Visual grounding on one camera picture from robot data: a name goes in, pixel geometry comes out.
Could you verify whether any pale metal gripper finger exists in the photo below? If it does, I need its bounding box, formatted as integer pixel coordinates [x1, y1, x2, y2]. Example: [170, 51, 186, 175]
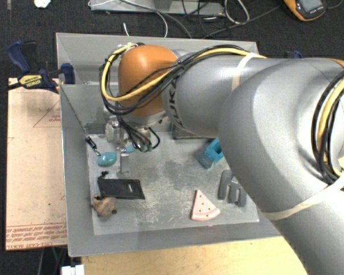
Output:
[119, 149, 130, 175]
[105, 121, 117, 142]

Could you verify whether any teal egg-shaped toy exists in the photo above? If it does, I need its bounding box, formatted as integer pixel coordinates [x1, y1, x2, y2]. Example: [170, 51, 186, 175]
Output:
[97, 151, 118, 167]

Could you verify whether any black flat pouch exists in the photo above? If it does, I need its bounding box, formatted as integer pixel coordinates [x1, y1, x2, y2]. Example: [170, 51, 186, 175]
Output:
[97, 170, 146, 201]

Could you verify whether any grey metal bin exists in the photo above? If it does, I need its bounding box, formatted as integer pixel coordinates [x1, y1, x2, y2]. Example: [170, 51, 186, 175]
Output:
[56, 32, 282, 258]

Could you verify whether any brown toy animal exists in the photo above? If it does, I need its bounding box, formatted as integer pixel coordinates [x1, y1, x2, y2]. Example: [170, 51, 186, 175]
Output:
[91, 195, 118, 218]

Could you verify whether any blue plastic box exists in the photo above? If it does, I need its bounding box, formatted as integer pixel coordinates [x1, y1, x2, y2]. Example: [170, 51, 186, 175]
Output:
[197, 137, 225, 170]

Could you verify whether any brown cardboard board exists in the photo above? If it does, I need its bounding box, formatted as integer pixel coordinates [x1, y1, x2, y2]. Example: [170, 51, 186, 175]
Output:
[5, 77, 68, 252]

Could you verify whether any pink triangular sponge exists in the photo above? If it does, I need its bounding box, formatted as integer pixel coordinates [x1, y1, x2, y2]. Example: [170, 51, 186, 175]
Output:
[190, 189, 221, 222]

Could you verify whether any grey plastic tool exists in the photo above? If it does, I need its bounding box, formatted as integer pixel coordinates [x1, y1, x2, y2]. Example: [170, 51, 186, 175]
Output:
[217, 170, 247, 207]

